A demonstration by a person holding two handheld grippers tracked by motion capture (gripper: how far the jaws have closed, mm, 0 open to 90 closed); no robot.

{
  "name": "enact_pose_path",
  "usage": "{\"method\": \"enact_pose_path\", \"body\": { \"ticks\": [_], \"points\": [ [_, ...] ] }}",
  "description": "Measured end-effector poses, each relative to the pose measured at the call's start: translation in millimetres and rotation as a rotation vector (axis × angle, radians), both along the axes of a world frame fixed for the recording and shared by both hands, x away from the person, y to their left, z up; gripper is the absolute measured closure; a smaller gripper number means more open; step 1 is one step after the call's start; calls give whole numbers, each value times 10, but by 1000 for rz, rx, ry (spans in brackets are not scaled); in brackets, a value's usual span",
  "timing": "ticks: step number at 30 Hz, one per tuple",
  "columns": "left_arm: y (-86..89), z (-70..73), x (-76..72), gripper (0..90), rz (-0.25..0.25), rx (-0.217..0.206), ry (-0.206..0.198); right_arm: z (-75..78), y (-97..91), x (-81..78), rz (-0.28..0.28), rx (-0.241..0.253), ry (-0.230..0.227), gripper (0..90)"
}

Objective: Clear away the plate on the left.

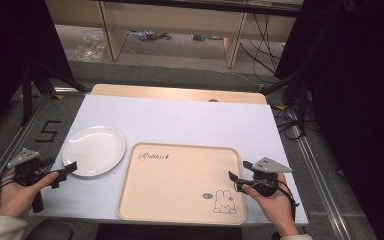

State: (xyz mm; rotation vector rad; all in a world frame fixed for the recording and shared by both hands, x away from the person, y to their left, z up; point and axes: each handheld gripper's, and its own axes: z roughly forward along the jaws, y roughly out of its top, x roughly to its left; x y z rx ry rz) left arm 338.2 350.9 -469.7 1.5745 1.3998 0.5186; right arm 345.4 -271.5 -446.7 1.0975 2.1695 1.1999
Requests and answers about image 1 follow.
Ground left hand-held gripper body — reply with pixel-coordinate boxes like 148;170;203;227
6;148;53;214

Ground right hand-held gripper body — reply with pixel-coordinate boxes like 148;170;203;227
251;156;293;198

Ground person's left hand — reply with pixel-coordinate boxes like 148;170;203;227
0;167;60;221

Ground person's right hand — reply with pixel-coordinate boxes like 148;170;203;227
241;172;300;238

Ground white round plate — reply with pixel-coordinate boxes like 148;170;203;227
62;125;127;178

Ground beige tray with rabbit print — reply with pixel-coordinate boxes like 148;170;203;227
116;142;249;226

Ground black tripod stand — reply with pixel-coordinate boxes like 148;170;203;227
261;74;309;137
19;61;90;127

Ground black stool seat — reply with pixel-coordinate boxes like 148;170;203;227
24;218;75;240

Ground black curtain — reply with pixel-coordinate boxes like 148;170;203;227
0;0;76;148
273;0;384;240

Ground clear plastic bag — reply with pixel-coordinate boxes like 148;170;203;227
74;28;108;63

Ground light wooden desk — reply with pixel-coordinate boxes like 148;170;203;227
45;0;302;70

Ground metal floor rail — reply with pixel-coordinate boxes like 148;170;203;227
0;87;81;204
288;108;353;240

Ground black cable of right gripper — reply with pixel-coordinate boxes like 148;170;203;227
273;179;300;223

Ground black hanging cables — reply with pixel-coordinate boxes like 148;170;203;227
239;12;286;76

